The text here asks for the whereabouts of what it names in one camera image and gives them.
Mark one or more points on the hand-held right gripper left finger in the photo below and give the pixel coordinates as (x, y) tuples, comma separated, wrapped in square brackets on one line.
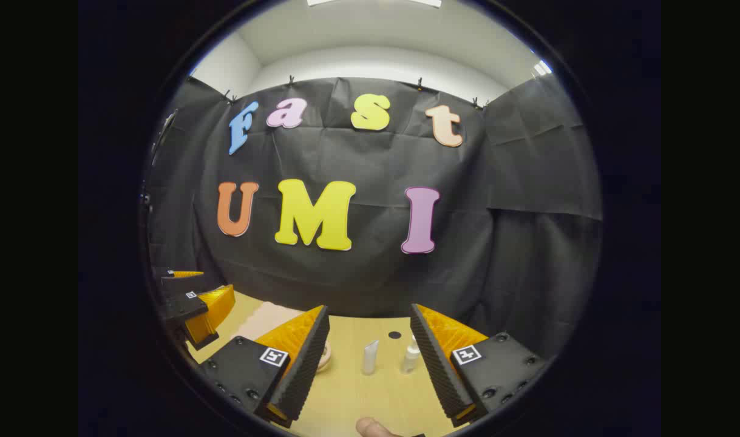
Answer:
[(303, 370)]

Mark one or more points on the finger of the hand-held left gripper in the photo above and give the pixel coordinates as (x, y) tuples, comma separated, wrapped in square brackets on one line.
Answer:
[(183, 306), (181, 283)]

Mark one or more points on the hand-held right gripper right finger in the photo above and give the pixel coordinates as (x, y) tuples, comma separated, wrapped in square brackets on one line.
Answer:
[(439, 370)]

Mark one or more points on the white pump bottle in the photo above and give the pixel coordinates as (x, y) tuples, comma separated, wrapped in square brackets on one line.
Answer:
[(410, 359)]

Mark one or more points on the white squeeze tube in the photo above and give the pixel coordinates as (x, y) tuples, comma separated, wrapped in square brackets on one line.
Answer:
[(370, 359)]

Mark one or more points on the black backdrop cloth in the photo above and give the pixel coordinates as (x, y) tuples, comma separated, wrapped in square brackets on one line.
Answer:
[(370, 273)]

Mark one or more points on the ceiling light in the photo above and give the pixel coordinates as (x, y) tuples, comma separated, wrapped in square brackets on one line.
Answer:
[(542, 67), (323, 2), (424, 3)]

